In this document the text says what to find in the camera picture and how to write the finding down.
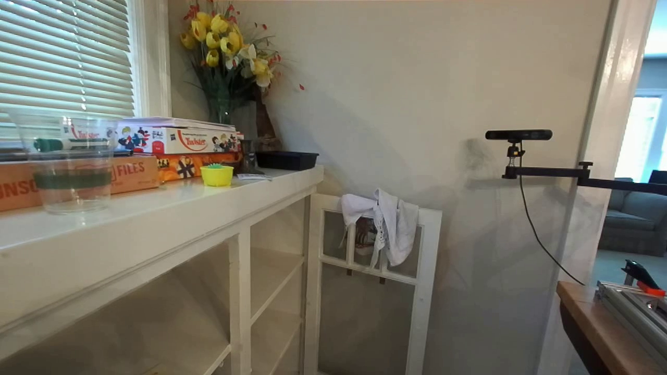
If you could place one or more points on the red and black tool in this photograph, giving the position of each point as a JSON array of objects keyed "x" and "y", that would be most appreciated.
[{"x": 638, "y": 273}]

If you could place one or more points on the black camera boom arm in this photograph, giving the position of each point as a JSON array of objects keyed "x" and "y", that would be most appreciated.
[{"x": 549, "y": 171}]

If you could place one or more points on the black shallow box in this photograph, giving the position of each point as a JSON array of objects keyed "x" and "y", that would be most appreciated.
[{"x": 288, "y": 162}]

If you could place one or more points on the orange printed game box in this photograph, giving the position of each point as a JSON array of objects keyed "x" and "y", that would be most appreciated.
[{"x": 184, "y": 168}]

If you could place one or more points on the white shelf cabinet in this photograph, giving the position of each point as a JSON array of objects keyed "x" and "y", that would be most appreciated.
[{"x": 139, "y": 231}]

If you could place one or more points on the yellow and white flower bouquet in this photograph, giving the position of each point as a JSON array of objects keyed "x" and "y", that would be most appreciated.
[{"x": 221, "y": 42}]

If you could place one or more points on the brown wooden table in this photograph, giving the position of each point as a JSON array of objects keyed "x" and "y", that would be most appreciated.
[{"x": 597, "y": 335}]

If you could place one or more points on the small dark-filled glass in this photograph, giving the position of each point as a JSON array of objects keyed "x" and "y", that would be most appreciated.
[{"x": 251, "y": 159}]

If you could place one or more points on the white cloth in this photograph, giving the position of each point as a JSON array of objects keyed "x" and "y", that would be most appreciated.
[{"x": 388, "y": 222}]

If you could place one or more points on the clear plastic cup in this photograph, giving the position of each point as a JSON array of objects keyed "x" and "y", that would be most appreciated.
[
  {"x": 96, "y": 177},
  {"x": 44, "y": 180}
]

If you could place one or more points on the white printed game box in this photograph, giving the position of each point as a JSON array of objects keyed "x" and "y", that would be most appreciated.
[{"x": 188, "y": 141}]

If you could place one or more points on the white window blind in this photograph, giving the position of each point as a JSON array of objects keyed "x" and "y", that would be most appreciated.
[{"x": 64, "y": 55}]

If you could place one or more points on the grey metal rails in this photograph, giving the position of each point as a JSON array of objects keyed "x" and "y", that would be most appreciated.
[{"x": 637, "y": 310}]

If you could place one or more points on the grey sofa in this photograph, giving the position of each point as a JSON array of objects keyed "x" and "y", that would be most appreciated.
[{"x": 632, "y": 216}]

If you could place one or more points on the long orange cardboard box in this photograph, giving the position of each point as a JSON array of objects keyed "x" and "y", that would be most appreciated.
[{"x": 137, "y": 174}]

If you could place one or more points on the black stereo camera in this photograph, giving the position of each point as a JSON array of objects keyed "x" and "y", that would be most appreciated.
[{"x": 517, "y": 134}]

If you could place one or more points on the yellow plastic cup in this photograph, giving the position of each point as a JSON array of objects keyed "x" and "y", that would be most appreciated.
[{"x": 217, "y": 176}]

